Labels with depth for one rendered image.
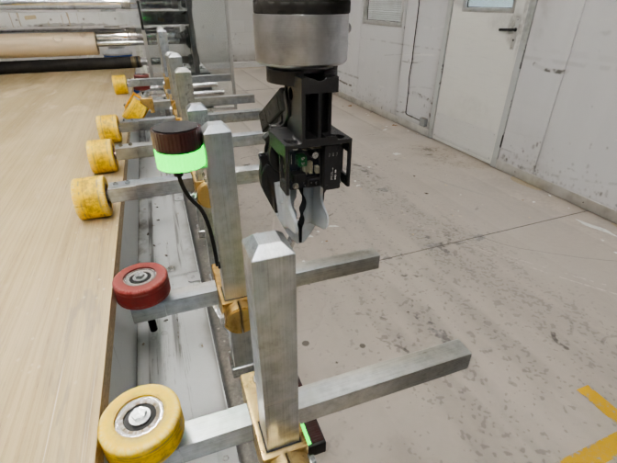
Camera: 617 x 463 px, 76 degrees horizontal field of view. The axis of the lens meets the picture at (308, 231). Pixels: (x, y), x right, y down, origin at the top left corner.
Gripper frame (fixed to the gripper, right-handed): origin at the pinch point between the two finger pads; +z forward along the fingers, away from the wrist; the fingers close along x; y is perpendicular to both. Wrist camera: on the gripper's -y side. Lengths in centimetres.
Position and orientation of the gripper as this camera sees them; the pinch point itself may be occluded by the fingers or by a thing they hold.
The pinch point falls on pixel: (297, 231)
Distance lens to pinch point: 51.2
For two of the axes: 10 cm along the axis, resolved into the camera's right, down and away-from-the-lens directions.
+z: 0.0, 8.6, 5.0
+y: 3.4, 4.7, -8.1
